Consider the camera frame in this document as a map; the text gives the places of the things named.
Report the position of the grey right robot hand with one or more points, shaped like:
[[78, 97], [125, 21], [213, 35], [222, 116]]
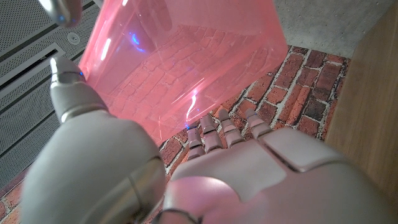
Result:
[[62, 11]]

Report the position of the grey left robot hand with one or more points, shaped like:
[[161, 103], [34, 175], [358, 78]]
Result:
[[248, 180]]

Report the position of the pink translucent pencil case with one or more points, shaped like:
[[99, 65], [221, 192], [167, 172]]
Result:
[[186, 62]]

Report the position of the red brick printed backdrop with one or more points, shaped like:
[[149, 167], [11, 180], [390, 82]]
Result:
[[295, 93]]

